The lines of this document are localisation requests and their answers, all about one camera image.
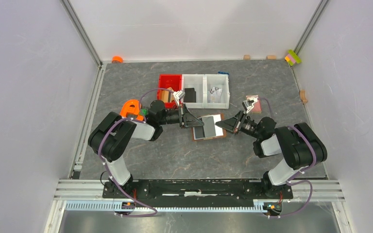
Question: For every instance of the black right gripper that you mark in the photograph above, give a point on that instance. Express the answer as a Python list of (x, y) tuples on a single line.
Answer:
[(230, 124)]

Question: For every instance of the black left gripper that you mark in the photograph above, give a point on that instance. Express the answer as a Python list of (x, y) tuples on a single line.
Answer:
[(190, 120)]

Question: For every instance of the dark grey credit card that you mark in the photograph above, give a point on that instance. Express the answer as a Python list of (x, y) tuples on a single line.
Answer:
[(209, 129)]

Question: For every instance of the brown leather card holder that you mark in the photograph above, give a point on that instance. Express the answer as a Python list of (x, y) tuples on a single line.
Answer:
[(197, 132)]

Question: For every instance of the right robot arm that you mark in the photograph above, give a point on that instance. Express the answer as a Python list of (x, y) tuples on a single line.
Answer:
[(300, 146)]

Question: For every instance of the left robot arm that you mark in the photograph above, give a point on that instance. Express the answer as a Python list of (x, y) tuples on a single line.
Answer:
[(111, 137)]

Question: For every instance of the black card in bin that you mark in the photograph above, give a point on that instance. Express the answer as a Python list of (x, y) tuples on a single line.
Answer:
[(190, 96)]

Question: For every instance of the playing card box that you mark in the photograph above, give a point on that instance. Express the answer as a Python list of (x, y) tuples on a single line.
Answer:
[(259, 108)]

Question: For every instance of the cards in white bin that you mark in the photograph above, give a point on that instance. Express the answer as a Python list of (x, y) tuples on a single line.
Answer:
[(215, 94)]

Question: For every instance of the cards in red bin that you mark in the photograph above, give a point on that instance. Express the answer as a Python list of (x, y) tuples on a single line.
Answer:
[(166, 95)]

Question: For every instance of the white plastic bin left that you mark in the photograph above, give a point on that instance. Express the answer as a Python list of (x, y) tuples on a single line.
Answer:
[(193, 87)]

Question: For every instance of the white plastic bin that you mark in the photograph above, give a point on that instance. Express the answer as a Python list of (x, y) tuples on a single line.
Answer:
[(217, 80), (193, 87)]

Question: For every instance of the white plastic bin right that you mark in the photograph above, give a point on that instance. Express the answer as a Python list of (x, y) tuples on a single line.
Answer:
[(217, 80)]

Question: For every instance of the green toy block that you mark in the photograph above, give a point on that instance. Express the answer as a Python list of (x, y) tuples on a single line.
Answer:
[(143, 112)]

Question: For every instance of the blue toy piece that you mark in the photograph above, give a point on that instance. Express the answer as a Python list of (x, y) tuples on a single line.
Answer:
[(223, 73)]

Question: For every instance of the orange tape dispenser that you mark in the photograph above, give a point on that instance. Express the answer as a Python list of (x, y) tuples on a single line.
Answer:
[(131, 109)]

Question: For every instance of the wooden arch block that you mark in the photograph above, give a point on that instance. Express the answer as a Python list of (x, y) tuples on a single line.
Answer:
[(302, 95)]

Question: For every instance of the colourful toy block stack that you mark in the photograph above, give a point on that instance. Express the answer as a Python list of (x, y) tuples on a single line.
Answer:
[(292, 58)]

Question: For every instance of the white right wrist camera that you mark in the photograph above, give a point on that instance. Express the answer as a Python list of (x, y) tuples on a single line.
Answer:
[(250, 104)]

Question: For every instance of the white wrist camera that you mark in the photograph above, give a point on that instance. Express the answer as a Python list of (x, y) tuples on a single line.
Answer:
[(250, 104), (177, 96)]

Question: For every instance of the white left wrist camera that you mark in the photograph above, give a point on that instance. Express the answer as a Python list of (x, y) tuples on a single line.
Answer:
[(177, 96)]

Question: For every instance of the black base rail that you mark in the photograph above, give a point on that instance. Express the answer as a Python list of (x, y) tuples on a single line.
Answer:
[(197, 192)]

